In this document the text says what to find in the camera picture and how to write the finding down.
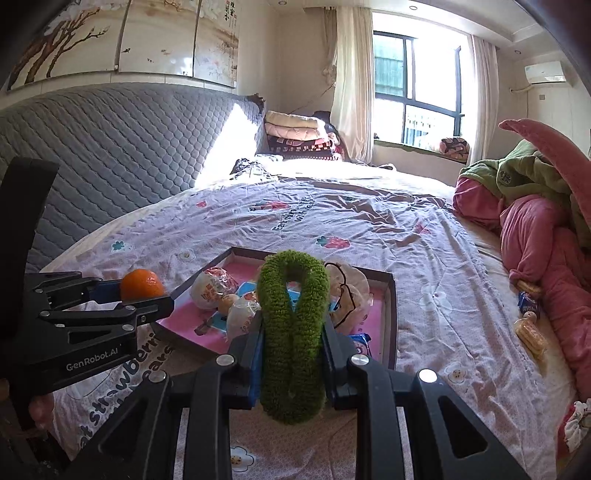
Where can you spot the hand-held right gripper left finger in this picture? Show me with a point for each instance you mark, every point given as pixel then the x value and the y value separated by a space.
pixel 256 369

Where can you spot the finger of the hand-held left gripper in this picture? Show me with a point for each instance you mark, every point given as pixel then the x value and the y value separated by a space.
pixel 147 308
pixel 106 290

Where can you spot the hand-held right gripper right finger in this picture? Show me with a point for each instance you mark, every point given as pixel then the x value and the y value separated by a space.
pixel 336 369

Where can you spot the orange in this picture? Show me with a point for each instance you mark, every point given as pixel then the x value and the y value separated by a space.
pixel 141 285

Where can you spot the blue snack packet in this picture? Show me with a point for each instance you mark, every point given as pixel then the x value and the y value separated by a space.
pixel 362 345

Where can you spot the green fuzzy headband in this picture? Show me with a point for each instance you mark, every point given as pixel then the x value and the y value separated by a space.
pixel 291 350

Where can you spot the small red-label snack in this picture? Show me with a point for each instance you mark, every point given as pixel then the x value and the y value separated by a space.
pixel 242 319

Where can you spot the round plastic-wrapped bun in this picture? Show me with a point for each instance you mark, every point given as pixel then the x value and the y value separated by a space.
pixel 212 286

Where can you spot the grey cardboard box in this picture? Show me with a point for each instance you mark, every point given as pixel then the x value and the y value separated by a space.
pixel 390 323

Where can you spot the person's left hand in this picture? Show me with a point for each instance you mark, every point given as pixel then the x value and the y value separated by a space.
pixel 40 411

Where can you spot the pink book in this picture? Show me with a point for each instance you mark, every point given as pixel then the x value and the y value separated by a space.
pixel 194 334

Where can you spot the grey quilted headboard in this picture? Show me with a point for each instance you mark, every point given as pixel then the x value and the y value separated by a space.
pixel 115 138

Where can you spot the black white patterned cloth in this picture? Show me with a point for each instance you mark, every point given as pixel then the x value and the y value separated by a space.
pixel 253 166

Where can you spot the large yellow snack packet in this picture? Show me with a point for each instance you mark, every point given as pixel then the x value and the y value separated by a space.
pixel 531 338

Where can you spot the small blue white packet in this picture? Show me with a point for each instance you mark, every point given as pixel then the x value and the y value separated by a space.
pixel 528 303

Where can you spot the small yellow snack packet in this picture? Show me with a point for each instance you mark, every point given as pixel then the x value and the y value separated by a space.
pixel 527 286

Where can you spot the dark patterned folded blanket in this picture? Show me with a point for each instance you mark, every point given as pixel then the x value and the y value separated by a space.
pixel 304 148

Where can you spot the pink folded blanket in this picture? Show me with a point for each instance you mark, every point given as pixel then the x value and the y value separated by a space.
pixel 295 134

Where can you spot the cream folded blanket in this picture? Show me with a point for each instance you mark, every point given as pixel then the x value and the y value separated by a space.
pixel 293 119

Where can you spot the pile of pink green clothes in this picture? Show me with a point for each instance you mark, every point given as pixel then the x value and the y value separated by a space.
pixel 531 230

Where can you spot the black cloth bundle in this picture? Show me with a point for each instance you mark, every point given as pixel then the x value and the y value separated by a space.
pixel 326 119

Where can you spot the patterned windowsill pillow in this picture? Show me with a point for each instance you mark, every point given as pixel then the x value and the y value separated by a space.
pixel 455 147

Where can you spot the green jacket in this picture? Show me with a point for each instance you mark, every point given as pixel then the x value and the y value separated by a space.
pixel 521 170

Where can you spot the wide cream curtain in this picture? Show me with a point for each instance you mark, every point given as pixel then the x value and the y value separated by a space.
pixel 353 78

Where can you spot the narrow cream curtain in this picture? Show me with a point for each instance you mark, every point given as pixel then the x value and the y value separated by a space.
pixel 483 101

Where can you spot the black framed window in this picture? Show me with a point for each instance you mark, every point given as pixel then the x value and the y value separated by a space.
pixel 429 69

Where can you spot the white air conditioner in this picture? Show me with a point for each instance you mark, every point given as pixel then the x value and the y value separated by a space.
pixel 545 73

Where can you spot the floral wall painting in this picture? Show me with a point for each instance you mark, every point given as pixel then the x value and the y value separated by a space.
pixel 138 37

